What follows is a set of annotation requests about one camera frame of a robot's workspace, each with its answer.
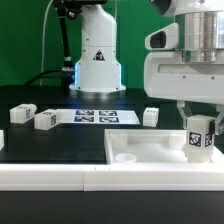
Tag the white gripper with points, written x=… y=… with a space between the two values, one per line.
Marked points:
x=166 y=76

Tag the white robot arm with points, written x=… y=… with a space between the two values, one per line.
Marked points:
x=185 y=61

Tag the white U-shaped obstacle fence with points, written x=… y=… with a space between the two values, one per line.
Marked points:
x=190 y=177

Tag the white sheet with AprilTags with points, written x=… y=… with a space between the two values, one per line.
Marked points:
x=89 y=116

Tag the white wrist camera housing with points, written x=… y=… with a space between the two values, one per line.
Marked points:
x=166 y=38

